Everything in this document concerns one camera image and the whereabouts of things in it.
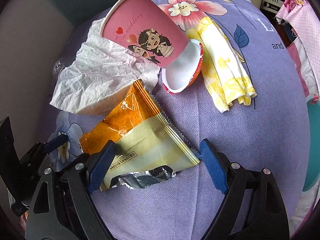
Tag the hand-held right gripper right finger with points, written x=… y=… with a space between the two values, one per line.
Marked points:
x=212 y=165

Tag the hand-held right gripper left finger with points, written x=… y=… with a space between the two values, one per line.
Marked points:
x=102 y=165

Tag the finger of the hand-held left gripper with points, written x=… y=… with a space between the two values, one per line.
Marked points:
x=56 y=142

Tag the yellow and orange snack wrapper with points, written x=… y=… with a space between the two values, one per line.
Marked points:
x=140 y=130

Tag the teal trash bin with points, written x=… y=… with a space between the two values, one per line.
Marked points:
x=313 y=142

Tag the purple floral tablecloth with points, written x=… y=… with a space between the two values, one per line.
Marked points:
x=250 y=117

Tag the crumpled white tissue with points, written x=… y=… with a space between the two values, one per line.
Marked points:
x=95 y=80

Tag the red and white bowl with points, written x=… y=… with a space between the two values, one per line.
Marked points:
x=180 y=72

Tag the yellow floral napkin pack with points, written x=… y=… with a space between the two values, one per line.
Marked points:
x=220 y=62

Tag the small red tag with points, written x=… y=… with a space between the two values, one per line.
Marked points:
x=312 y=100

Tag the pink patterned cloth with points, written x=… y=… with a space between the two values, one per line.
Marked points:
x=297 y=62

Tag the pink paper cup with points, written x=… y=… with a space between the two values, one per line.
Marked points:
x=140 y=30

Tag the grey-blue curtain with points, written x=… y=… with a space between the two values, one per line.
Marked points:
x=75 y=0

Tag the white cabinet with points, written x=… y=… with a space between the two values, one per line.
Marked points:
x=272 y=1

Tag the pink floral blanket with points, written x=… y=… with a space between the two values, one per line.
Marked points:
x=307 y=17

